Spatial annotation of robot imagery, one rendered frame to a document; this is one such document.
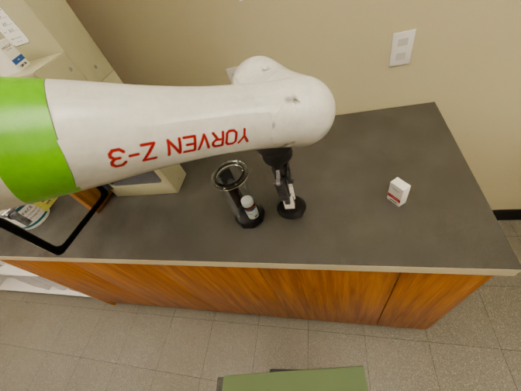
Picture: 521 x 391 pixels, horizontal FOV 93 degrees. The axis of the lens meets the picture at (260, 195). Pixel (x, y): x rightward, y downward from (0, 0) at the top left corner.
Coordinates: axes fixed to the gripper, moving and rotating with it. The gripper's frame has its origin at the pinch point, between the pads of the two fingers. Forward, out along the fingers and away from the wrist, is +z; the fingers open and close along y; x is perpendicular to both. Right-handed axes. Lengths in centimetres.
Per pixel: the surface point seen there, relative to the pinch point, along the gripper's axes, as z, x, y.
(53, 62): -45, -50, -9
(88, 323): 105, -165, 27
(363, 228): 10.9, 21.0, 4.9
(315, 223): 10.9, 6.9, 2.6
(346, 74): -5, 21, -57
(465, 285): 31, 50, 14
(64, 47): -46, -50, -14
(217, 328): 105, -62, 21
